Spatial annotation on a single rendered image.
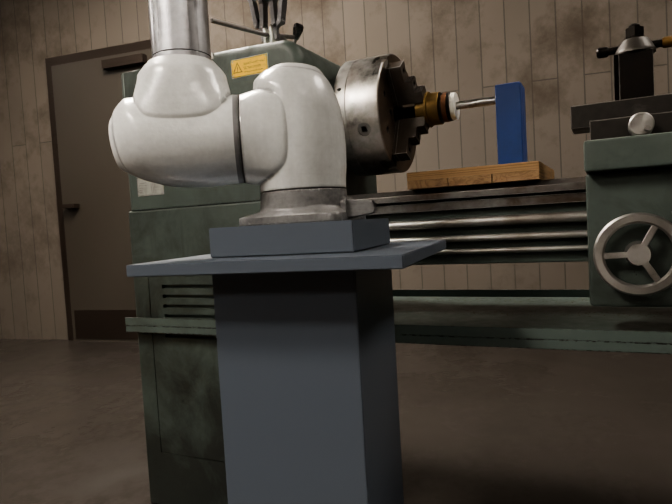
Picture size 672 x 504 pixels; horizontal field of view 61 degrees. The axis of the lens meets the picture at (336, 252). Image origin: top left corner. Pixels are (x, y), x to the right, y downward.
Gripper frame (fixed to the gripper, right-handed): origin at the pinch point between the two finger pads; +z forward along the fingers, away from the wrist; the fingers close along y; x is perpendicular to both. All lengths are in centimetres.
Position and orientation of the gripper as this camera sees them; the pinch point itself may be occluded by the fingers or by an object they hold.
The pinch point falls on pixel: (270, 41)
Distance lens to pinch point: 168.8
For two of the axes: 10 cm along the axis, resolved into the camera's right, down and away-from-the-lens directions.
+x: 4.3, -0.7, 9.0
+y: 9.0, -0.3, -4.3
